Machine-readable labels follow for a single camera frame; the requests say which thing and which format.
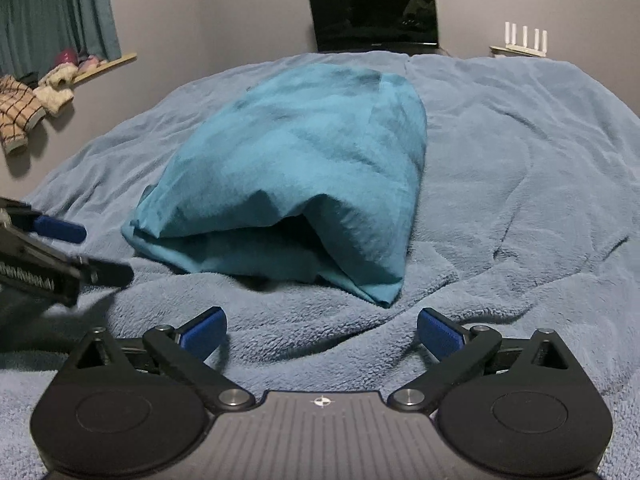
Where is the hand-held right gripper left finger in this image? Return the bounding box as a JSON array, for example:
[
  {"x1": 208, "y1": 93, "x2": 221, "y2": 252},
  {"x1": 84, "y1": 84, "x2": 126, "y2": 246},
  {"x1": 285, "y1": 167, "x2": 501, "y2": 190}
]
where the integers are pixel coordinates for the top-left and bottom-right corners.
[{"x1": 62, "y1": 306, "x2": 256, "y2": 413}]

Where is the plaid cream garment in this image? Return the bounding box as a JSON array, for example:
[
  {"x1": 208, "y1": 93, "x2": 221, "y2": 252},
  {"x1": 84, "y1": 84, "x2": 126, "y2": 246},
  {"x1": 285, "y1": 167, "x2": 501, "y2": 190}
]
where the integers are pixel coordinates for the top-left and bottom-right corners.
[{"x1": 0, "y1": 75, "x2": 47, "y2": 155}]

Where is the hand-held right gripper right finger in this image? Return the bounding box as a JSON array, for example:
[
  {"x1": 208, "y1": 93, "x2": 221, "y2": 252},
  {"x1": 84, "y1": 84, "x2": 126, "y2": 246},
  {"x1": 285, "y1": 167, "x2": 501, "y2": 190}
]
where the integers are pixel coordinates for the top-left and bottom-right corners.
[{"x1": 387, "y1": 307, "x2": 583, "y2": 412}]

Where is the blue fleece blanket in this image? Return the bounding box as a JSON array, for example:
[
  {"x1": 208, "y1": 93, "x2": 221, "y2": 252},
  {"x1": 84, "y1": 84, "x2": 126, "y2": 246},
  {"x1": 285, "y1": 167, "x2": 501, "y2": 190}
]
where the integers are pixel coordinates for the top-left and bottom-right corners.
[{"x1": 0, "y1": 52, "x2": 640, "y2": 480}]

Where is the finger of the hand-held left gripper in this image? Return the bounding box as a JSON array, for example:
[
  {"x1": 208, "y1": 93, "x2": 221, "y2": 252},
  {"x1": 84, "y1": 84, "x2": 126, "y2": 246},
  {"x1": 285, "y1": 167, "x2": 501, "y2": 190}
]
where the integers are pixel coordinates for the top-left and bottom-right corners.
[
  {"x1": 75, "y1": 256, "x2": 135, "y2": 288},
  {"x1": 30, "y1": 214, "x2": 87, "y2": 244}
]

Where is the black monitor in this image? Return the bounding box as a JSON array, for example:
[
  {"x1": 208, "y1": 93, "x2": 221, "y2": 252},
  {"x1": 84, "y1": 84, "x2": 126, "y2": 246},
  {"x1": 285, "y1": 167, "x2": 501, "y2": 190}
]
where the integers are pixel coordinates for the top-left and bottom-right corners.
[{"x1": 306, "y1": 0, "x2": 440, "y2": 53}]

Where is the wooden window sill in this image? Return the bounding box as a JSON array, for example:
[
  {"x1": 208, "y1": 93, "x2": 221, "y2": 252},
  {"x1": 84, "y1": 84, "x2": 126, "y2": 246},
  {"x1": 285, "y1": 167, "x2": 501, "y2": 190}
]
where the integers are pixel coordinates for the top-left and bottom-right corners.
[{"x1": 72, "y1": 51, "x2": 138, "y2": 82}]

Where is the white router with antennas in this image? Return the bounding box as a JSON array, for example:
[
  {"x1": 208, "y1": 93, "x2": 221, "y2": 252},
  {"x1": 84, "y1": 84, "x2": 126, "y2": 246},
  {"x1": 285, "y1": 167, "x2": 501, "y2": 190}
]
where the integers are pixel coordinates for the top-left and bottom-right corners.
[{"x1": 504, "y1": 21, "x2": 548, "y2": 56}]

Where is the teal mottled zip jacket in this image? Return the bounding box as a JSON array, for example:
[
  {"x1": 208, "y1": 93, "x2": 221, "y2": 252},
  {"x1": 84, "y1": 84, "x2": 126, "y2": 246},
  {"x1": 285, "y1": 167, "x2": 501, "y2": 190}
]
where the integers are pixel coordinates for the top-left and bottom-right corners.
[{"x1": 121, "y1": 66, "x2": 428, "y2": 308}]

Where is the teal curtain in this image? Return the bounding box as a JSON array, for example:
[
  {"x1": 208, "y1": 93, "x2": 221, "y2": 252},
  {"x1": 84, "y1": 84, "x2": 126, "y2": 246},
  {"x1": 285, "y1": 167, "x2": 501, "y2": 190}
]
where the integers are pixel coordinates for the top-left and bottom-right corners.
[{"x1": 0, "y1": 0, "x2": 123, "y2": 77}]

